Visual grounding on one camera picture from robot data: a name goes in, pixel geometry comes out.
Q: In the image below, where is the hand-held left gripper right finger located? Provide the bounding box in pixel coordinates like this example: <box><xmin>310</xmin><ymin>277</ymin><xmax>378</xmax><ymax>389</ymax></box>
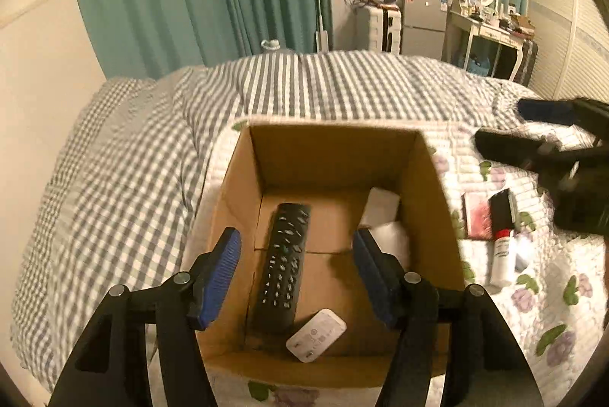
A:
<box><xmin>352</xmin><ymin>228</ymin><xmax>546</xmax><ymax>407</ymax></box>

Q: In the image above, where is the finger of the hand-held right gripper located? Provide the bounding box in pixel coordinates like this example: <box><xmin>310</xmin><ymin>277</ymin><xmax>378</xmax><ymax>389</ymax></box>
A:
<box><xmin>475</xmin><ymin>130</ymin><xmax>558</xmax><ymax>173</ymax></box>
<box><xmin>517</xmin><ymin>98</ymin><xmax>577</xmax><ymax>125</ymax></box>

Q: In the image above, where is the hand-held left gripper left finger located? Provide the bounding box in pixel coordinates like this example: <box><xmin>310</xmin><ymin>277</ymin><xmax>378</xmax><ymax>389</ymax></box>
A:
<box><xmin>48</xmin><ymin>227</ymin><xmax>242</xmax><ymax>407</ymax></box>

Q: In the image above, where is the black remote control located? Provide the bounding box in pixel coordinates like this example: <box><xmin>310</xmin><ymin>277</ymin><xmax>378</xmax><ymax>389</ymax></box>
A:
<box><xmin>250</xmin><ymin>202</ymin><xmax>312</xmax><ymax>334</ymax></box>

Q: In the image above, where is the small white remote control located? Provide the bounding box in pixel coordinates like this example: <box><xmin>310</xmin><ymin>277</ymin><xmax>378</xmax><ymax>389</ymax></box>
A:
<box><xmin>285</xmin><ymin>308</ymin><xmax>347</xmax><ymax>364</ymax></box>

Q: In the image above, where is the brown cardboard box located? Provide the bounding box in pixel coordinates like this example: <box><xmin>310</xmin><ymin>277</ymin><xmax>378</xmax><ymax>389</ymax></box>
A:
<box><xmin>195</xmin><ymin>116</ymin><xmax>469</xmax><ymax>389</ymax></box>

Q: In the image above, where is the white plastic packet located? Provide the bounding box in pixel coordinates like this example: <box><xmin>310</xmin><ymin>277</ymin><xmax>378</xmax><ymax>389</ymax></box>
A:
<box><xmin>364</xmin><ymin>221</ymin><xmax>414</xmax><ymax>269</ymax></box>

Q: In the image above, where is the black hard case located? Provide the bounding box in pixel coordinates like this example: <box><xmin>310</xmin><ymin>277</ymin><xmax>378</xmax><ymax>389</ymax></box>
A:
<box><xmin>516</xmin><ymin>39</ymin><xmax>540</xmax><ymax>86</ymax></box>

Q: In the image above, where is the black rectangular case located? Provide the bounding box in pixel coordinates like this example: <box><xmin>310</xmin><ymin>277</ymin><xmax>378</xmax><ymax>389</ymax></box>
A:
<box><xmin>489</xmin><ymin>188</ymin><xmax>519</xmax><ymax>233</ymax></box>

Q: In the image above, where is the red and pink box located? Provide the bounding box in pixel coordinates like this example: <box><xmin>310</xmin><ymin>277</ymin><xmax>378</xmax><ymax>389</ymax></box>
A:
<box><xmin>463</xmin><ymin>192</ymin><xmax>494</xmax><ymax>240</ymax></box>

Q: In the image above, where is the white box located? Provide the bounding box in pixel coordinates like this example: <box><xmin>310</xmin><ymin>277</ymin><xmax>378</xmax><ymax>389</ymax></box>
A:
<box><xmin>362</xmin><ymin>187</ymin><xmax>401</xmax><ymax>228</ymax></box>

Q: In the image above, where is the blue bag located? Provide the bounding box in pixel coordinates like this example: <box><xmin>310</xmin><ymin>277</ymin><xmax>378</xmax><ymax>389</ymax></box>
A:
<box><xmin>463</xmin><ymin>54</ymin><xmax>492</xmax><ymax>76</ymax></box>

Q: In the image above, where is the white wardrobe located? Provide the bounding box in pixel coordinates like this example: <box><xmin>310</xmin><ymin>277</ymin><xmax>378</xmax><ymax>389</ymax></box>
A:
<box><xmin>525</xmin><ymin>0</ymin><xmax>609</xmax><ymax>102</ymax></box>

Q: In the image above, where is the white dressing table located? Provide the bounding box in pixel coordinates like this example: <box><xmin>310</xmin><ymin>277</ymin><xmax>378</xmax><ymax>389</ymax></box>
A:
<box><xmin>442</xmin><ymin>9</ymin><xmax>528</xmax><ymax>81</ymax></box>

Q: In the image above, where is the white bottle with red cap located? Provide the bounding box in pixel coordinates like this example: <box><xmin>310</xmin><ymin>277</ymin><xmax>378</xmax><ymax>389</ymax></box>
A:
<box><xmin>489</xmin><ymin>230</ymin><xmax>517</xmax><ymax>287</ymax></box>

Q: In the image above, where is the floral quilted blanket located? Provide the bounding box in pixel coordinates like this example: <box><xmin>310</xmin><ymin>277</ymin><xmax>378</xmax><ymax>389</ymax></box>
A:
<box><xmin>190</xmin><ymin>117</ymin><xmax>606</xmax><ymax>407</ymax></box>

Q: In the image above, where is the grey gingham duvet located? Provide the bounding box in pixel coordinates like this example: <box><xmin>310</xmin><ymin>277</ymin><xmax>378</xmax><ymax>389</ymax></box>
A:
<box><xmin>10</xmin><ymin>50</ymin><xmax>543</xmax><ymax>393</ymax></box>

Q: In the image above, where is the silver small fridge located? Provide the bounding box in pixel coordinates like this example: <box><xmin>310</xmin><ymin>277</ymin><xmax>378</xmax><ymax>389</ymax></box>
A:
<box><xmin>400</xmin><ymin>0</ymin><xmax>448</xmax><ymax>59</ymax></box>

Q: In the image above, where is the silver suitcase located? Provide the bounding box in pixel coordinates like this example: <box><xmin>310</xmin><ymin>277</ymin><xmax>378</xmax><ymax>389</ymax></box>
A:
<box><xmin>356</xmin><ymin>5</ymin><xmax>403</xmax><ymax>54</ymax></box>

